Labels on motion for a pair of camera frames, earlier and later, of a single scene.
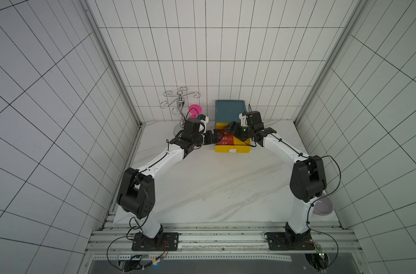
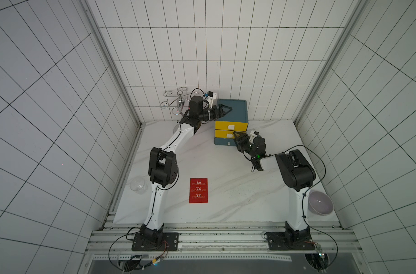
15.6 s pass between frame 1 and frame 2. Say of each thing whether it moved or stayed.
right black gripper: moved
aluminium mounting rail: stayed
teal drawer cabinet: stayed
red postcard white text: moved
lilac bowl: stayed
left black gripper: moved
